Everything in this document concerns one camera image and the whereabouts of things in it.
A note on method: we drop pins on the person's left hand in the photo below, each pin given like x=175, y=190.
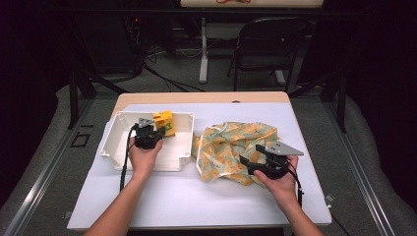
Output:
x=144, y=159

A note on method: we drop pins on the person's right hand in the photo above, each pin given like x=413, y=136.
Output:
x=282, y=188

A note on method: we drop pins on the aluminium rail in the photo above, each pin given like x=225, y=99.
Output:
x=42, y=183
x=364, y=183

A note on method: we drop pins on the white desk leg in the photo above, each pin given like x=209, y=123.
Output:
x=204, y=59

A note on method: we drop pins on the black folding chair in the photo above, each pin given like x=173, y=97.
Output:
x=272, y=36

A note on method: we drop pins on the yellow snack box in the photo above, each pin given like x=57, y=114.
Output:
x=164, y=121

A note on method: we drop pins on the white plastic box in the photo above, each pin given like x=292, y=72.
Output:
x=177, y=150

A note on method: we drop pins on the orange patterned bag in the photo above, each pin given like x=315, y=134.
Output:
x=223, y=147

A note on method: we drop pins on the black metal stand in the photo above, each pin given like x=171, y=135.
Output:
x=342, y=105
x=73, y=98

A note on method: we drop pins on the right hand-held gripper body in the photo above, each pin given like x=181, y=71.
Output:
x=275, y=164

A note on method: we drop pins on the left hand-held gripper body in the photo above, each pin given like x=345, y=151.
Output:
x=146, y=136

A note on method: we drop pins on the white table mat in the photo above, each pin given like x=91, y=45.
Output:
x=196, y=200

